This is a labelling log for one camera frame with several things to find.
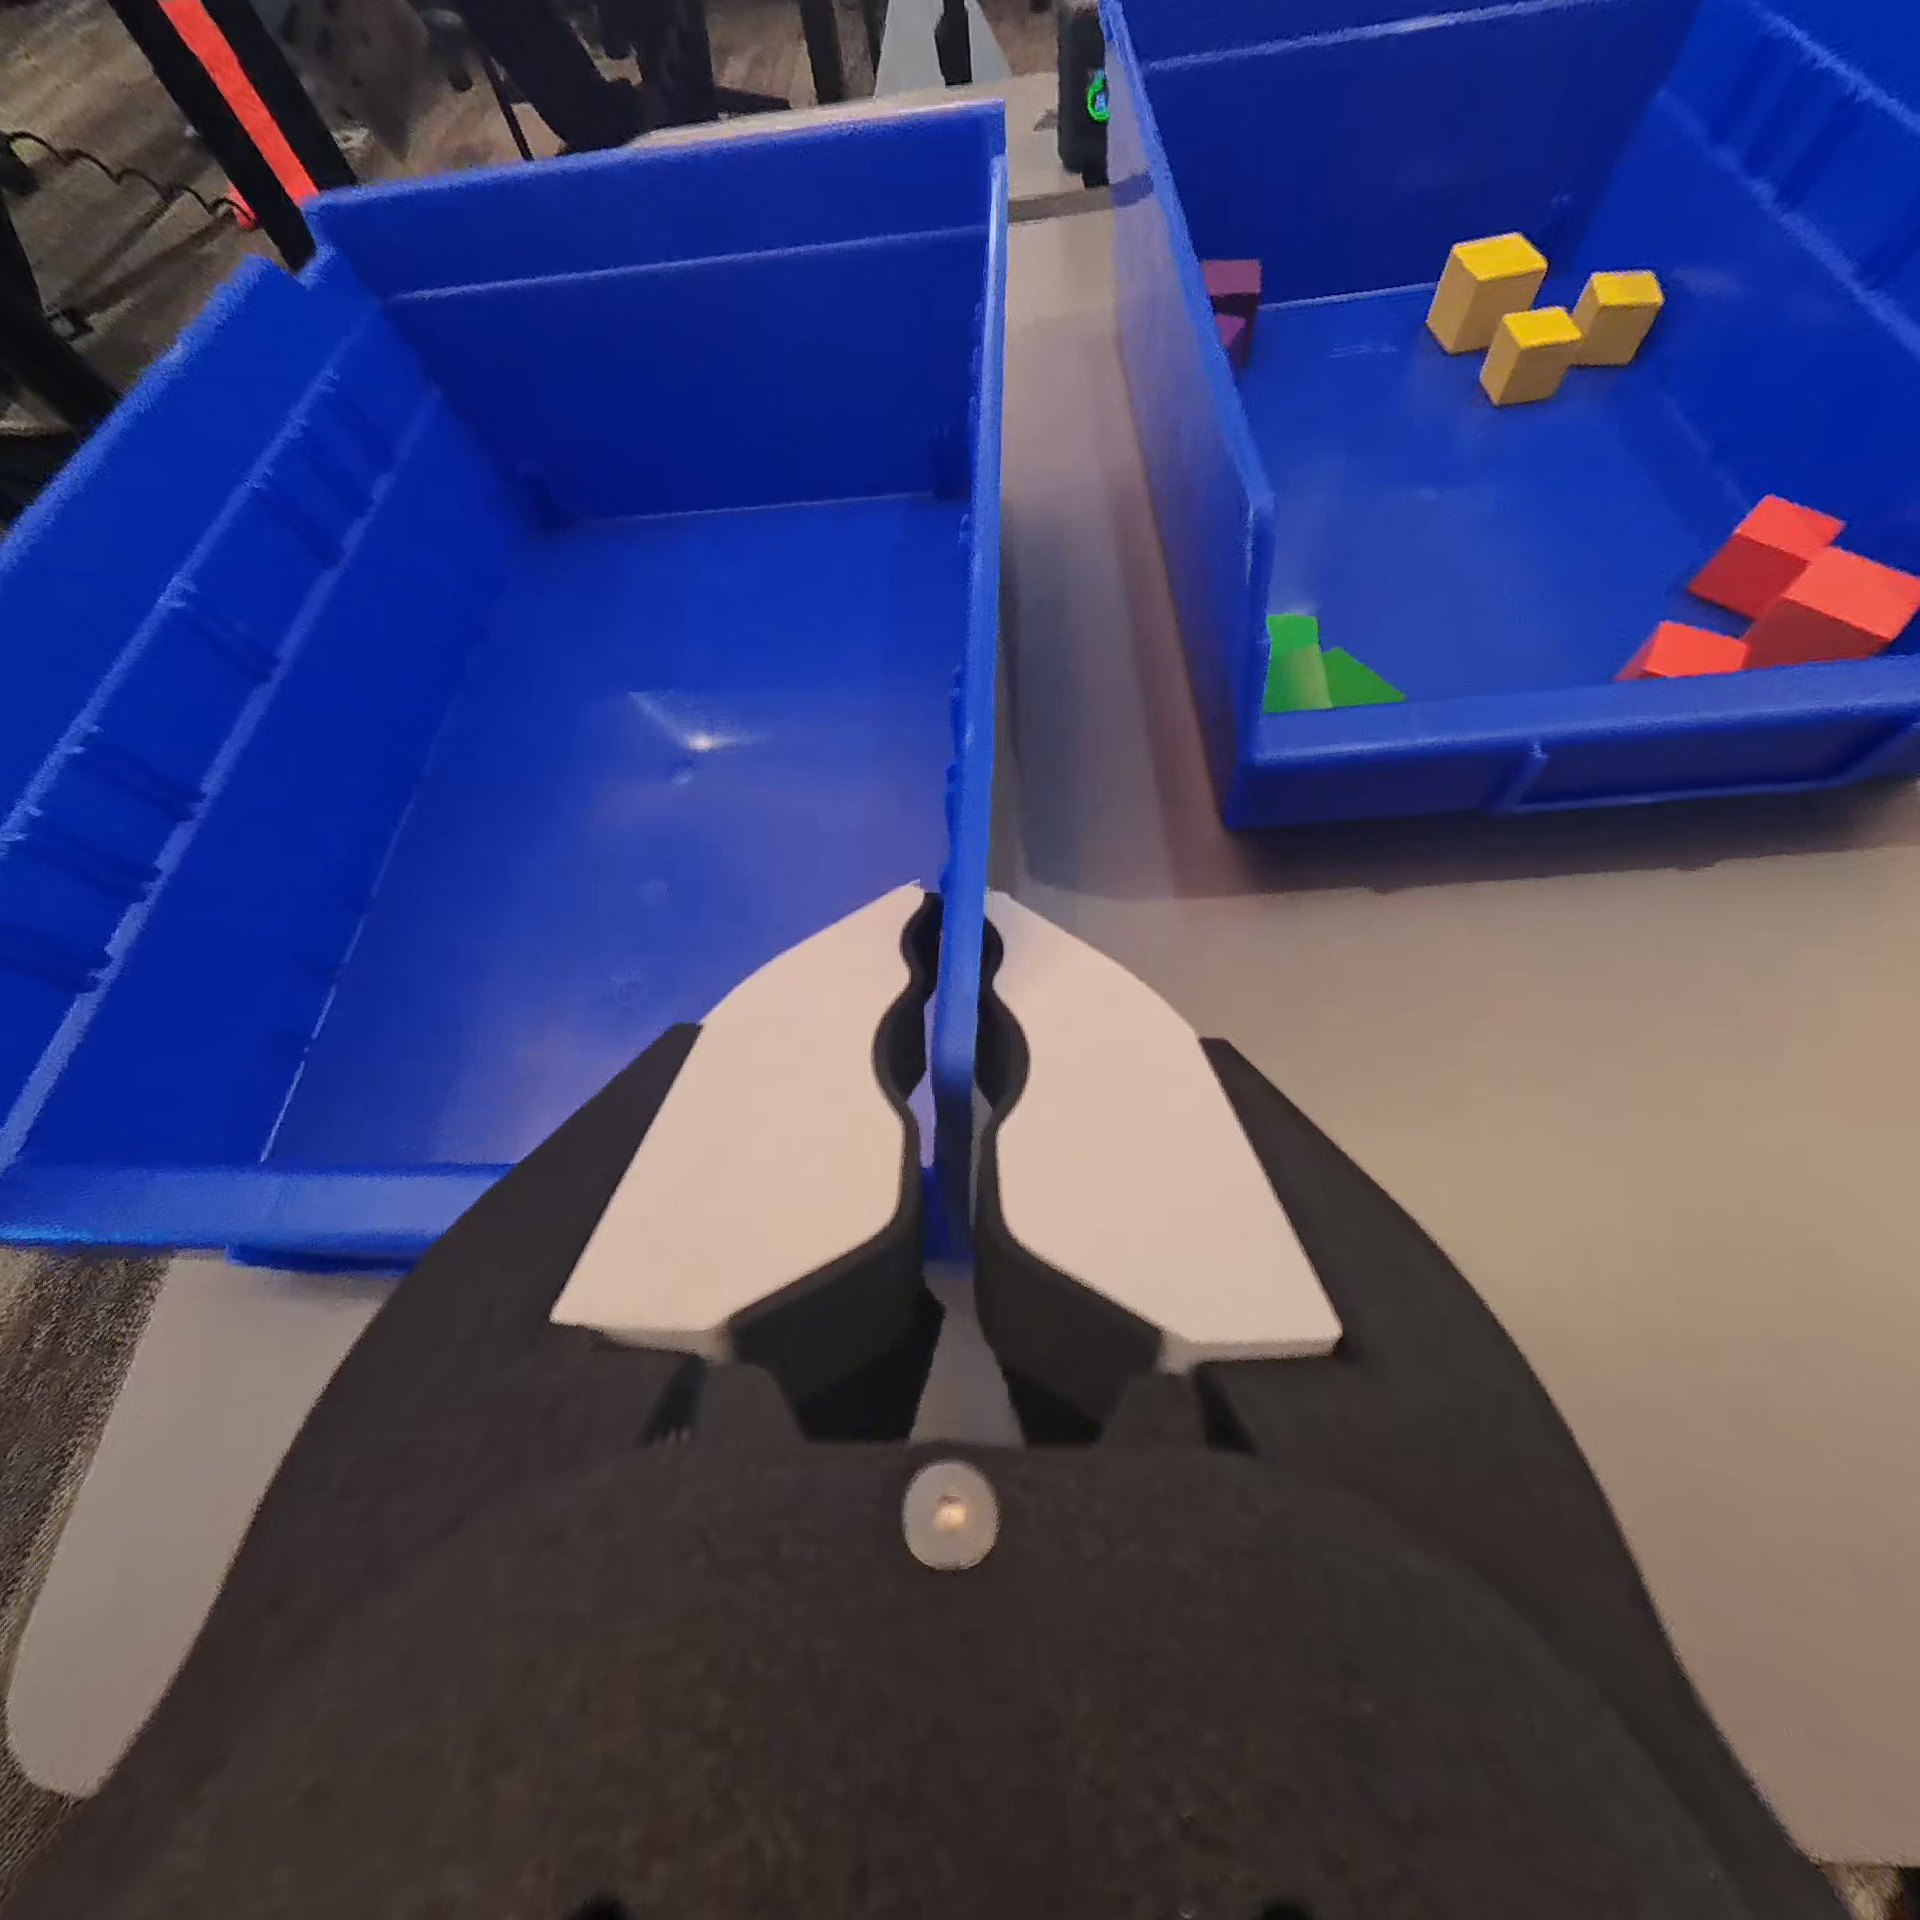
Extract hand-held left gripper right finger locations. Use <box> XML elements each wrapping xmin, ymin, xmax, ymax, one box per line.
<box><xmin>972</xmin><ymin>892</ymin><xmax>1344</xmax><ymax>1371</ymax></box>

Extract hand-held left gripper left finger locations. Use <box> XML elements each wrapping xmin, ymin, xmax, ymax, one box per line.
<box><xmin>548</xmin><ymin>883</ymin><xmax>948</xmax><ymax>1367</ymax></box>

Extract blue plastic bin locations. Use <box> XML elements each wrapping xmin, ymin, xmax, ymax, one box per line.
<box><xmin>1099</xmin><ymin>0</ymin><xmax>1920</xmax><ymax>834</ymax></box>
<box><xmin>0</xmin><ymin>103</ymin><xmax>1010</xmax><ymax>1277</ymax></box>

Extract red cubes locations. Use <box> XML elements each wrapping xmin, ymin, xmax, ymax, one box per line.
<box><xmin>1741</xmin><ymin>548</ymin><xmax>1920</xmax><ymax>670</ymax></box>

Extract yellow wooden cube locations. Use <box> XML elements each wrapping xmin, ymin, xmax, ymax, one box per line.
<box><xmin>1572</xmin><ymin>270</ymin><xmax>1668</xmax><ymax>367</ymax></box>
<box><xmin>1425</xmin><ymin>232</ymin><xmax>1550</xmax><ymax>357</ymax></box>
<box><xmin>1481</xmin><ymin>307</ymin><xmax>1584</xmax><ymax>408</ymax></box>

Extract black device with green ring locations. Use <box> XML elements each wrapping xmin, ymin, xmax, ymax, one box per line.
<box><xmin>1055</xmin><ymin>0</ymin><xmax>1114</xmax><ymax>174</ymax></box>

